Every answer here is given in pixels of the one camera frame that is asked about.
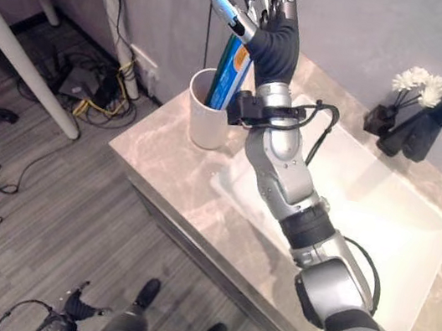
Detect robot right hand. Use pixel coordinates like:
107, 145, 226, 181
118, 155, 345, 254
219, 0, 309, 91

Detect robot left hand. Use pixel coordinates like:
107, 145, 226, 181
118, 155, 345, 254
56, 277, 117, 331

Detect blue orange toothpaste tube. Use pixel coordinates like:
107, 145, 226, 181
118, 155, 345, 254
203, 31, 257, 116

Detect light blue white toothbrush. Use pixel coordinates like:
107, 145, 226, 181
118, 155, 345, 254
208, 0, 249, 31

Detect white cylindrical cup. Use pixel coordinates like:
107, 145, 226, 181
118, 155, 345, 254
179, 64, 243, 153

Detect white rectangular sink basin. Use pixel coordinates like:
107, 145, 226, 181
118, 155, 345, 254
188, 81, 442, 331

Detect silver robot left leg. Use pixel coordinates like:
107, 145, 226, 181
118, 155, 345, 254
92, 297, 152, 331

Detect black wrist clamp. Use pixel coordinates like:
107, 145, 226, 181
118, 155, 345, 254
224, 85, 314, 139

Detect dark robot left foot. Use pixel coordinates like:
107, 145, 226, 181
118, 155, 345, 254
131, 275, 164, 313

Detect black flower vase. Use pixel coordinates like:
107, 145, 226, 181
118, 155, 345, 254
362, 99, 403, 140

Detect white artificial flowers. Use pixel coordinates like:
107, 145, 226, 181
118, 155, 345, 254
388, 62, 442, 115

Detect marble vanity counter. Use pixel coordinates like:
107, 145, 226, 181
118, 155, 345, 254
76, 24, 442, 331

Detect black faucet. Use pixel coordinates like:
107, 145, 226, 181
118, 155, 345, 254
373, 67, 442, 168

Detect grey power box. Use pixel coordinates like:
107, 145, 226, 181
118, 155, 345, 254
56, 64, 103, 104

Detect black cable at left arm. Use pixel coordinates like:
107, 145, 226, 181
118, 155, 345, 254
0, 292, 54, 331

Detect black hanging cable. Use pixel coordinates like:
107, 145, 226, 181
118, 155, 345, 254
196, 0, 217, 71

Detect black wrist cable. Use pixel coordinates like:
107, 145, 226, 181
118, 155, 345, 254
288, 96, 343, 173

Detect white wall outlet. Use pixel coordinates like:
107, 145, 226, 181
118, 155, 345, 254
121, 43, 168, 104

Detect yellow cable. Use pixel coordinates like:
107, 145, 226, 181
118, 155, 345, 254
72, 49, 139, 123

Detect black elbow cable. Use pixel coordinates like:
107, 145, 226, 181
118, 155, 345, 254
331, 235, 389, 317

